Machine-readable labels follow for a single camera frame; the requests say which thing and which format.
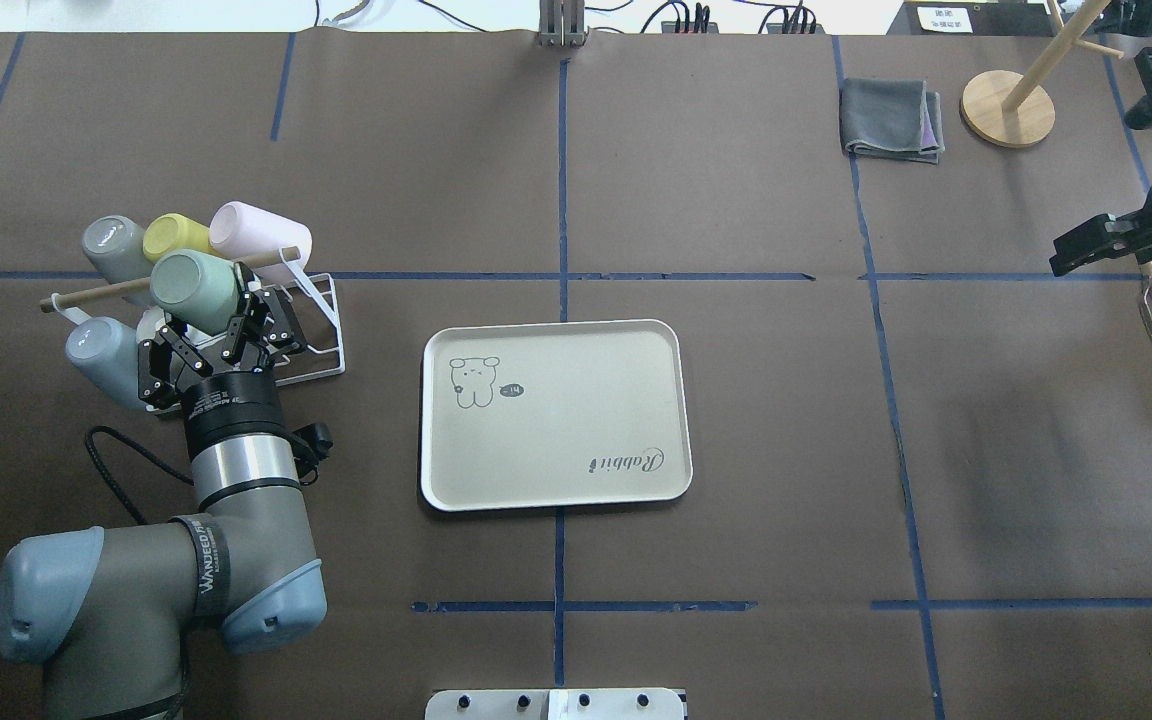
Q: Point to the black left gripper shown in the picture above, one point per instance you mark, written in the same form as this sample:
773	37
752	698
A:
230	407

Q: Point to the mint green cup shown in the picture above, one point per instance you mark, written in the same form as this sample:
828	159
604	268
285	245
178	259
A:
194	288

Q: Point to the cream rabbit tray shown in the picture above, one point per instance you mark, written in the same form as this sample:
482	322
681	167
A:
555	414

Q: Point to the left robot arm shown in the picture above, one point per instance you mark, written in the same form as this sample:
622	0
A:
107	611

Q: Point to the beige cup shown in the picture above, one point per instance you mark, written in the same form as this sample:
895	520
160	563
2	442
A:
150	326

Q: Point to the blue-grey cup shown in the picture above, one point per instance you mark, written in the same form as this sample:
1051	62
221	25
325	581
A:
105	351

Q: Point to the pink cup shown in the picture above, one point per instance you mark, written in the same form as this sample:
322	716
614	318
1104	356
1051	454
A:
238	230

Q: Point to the yellow cup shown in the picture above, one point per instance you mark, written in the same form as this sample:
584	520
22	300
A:
171	232

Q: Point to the grey-green cup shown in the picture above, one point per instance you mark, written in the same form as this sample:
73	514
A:
114	246

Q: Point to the wooden mug tree stand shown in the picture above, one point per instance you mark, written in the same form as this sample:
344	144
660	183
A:
1012	110

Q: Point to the folded grey cloth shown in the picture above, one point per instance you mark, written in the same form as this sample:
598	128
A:
898	119

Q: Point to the white wire cup rack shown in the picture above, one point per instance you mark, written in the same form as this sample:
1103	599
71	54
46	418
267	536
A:
321	320

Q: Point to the aluminium frame post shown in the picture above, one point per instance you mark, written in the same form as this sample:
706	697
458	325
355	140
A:
562	23

